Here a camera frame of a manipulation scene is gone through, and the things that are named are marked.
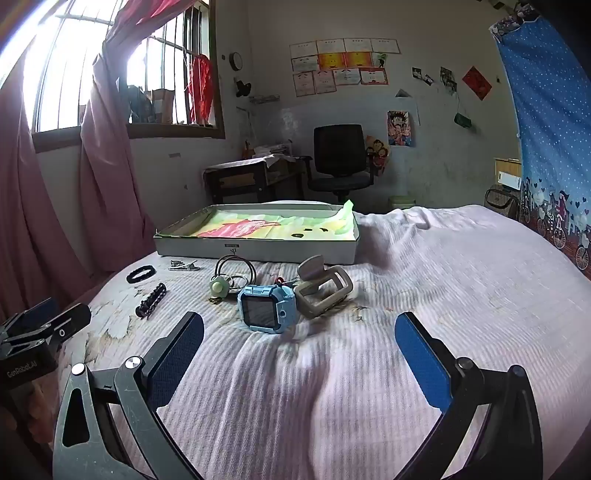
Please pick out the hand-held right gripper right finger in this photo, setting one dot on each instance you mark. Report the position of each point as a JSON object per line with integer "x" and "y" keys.
{"x": 422, "y": 355}

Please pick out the brown patterned handbag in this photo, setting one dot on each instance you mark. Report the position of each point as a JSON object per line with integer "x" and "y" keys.
{"x": 501, "y": 203}

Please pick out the cartoon wall poster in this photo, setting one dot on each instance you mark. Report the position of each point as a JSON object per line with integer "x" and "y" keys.
{"x": 400, "y": 128}

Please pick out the wooden cabinet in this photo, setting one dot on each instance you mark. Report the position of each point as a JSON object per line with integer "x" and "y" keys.
{"x": 505, "y": 164}

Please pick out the blue dotted curtain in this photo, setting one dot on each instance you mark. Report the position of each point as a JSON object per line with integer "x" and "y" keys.
{"x": 545, "y": 115}

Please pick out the cartoon printed cloth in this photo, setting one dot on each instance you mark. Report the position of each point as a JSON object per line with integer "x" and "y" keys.
{"x": 258, "y": 228}

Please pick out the black wall fixture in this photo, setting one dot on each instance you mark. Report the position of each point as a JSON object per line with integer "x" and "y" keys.
{"x": 243, "y": 88}

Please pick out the silver metal hair clip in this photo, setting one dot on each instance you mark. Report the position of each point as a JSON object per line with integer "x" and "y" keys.
{"x": 178, "y": 265}

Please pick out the small wall shelf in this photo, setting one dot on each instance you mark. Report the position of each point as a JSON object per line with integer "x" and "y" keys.
{"x": 264, "y": 98}

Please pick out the white cardboard box tray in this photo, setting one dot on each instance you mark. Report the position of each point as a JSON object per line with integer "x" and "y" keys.
{"x": 277, "y": 251}

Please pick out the barred window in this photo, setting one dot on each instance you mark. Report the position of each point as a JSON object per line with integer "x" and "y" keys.
{"x": 60, "y": 69}

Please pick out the pink curtain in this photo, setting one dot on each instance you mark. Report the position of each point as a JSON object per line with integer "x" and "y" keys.
{"x": 106, "y": 184}
{"x": 27, "y": 207}

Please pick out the round wall clock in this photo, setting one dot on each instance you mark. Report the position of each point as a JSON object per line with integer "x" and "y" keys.
{"x": 236, "y": 61}

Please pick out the long white box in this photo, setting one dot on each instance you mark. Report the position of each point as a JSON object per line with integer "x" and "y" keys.
{"x": 510, "y": 180}

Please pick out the black office chair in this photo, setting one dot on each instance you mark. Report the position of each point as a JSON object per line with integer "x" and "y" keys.
{"x": 339, "y": 147}

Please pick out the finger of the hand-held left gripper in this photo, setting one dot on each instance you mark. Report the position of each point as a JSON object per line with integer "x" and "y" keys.
{"x": 32, "y": 316}
{"x": 64, "y": 325}

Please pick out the blue smart watch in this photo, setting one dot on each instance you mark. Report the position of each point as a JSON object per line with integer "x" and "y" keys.
{"x": 258, "y": 309}

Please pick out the cartoon figures wall sticker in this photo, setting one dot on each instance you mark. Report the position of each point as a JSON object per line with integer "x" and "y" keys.
{"x": 378, "y": 154}

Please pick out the white wall paper sheet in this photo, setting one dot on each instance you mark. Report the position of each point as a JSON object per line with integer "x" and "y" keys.
{"x": 408, "y": 99}

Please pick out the pink striped bed sheet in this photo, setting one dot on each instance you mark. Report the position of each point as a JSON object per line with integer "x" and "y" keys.
{"x": 369, "y": 286}

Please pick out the green plastic stool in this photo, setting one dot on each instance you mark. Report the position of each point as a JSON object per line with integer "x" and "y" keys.
{"x": 401, "y": 202}

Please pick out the group of wall certificates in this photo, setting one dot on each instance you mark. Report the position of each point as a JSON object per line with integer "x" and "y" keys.
{"x": 323, "y": 60}

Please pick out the dark wooden desk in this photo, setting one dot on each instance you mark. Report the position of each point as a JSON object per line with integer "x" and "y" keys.
{"x": 235, "y": 177}

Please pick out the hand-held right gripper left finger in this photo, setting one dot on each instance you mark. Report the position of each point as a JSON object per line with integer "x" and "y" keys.
{"x": 178, "y": 360}

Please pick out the red diamond paper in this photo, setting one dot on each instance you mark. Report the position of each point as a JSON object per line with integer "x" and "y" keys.
{"x": 477, "y": 83}

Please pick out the black beaded hair clip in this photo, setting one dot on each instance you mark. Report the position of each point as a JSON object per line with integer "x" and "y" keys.
{"x": 150, "y": 301}

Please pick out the green hanging pouch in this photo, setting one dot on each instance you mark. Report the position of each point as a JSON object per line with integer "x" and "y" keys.
{"x": 462, "y": 120}

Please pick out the red hanging cloth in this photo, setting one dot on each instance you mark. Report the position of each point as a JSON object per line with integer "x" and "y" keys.
{"x": 201, "y": 87}

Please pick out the beige hair claw clip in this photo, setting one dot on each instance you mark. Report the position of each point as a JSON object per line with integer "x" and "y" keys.
{"x": 314, "y": 266}

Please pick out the pile of papers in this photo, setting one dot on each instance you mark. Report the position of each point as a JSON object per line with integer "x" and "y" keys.
{"x": 272, "y": 149}

